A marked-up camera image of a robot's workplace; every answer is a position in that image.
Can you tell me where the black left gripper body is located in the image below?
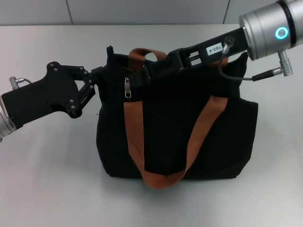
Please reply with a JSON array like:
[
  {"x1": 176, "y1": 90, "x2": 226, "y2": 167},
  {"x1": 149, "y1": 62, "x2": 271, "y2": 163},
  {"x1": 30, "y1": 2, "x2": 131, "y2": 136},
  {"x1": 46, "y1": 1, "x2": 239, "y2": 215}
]
[{"x1": 1, "y1": 61, "x2": 89, "y2": 130}]

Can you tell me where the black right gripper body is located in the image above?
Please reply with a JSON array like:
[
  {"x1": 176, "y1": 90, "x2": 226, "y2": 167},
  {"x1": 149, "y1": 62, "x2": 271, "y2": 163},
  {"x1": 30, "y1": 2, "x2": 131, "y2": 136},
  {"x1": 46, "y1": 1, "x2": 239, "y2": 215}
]
[{"x1": 168, "y1": 27, "x2": 249, "y2": 70}]

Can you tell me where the silver zipper pull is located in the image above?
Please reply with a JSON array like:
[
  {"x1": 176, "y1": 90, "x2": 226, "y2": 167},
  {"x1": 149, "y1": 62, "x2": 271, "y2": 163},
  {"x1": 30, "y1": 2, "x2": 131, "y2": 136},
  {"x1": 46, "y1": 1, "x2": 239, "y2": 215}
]
[{"x1": 125, "y1": 77, "x2": 133, "y2": 99}]

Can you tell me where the black food bag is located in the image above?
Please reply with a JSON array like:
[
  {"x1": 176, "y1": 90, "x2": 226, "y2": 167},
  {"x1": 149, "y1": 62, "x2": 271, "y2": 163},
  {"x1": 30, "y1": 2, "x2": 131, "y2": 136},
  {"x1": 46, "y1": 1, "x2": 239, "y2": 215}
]
[{"x1": 96, "y1": 44, "x2": 258, "y2": 191}]

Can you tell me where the left gripper cable with connector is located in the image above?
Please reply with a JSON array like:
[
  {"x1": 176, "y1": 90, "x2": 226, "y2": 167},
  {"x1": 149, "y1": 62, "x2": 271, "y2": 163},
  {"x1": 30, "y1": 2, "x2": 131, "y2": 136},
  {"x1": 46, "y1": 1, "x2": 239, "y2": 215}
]
[{"x1": 9, "y1": 76, "x2": 33, "y2": 90}]

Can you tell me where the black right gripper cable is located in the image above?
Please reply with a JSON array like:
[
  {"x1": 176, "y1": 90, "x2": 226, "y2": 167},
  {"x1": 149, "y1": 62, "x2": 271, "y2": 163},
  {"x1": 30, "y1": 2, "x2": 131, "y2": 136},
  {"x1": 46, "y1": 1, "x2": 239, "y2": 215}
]
[{"x1": 219, "y1": 35, "x2": 294, "y2": 83}]

